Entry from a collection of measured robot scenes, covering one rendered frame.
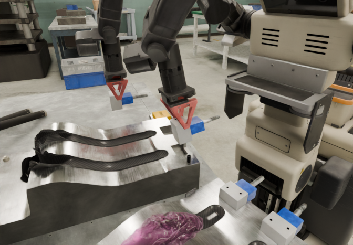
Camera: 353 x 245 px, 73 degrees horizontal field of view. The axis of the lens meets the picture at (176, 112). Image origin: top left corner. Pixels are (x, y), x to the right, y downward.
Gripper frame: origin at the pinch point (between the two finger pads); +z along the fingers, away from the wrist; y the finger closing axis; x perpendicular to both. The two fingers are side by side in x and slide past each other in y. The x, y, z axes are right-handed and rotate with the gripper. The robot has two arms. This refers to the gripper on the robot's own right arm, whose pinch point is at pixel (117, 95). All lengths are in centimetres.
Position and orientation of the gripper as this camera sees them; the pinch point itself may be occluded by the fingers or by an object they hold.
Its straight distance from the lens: 85.1
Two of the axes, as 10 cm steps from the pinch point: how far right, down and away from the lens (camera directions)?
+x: 9.4, -1.7, 2.9
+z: 0.2, 8.9, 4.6
